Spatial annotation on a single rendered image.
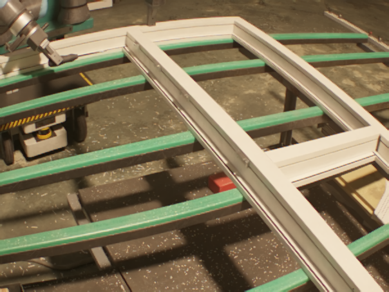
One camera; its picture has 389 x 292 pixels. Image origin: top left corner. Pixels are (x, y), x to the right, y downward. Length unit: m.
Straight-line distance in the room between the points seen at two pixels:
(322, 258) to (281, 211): 0.17
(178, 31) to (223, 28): 0.18
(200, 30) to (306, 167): 0.86
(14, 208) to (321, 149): 1.67
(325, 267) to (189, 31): 1.17
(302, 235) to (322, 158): 0.28
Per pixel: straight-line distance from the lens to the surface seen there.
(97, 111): 3.17
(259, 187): 1.09
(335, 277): 0.91
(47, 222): 2.37
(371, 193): 1.62
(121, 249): 1.37
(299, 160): 1.15
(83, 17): 2.60
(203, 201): 1.09
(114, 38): 1.77
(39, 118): 2.61
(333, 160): 1.23
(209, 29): 1.90
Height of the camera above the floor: 1.55
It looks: 33 degrees down
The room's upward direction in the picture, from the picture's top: 3 degrees clockwise
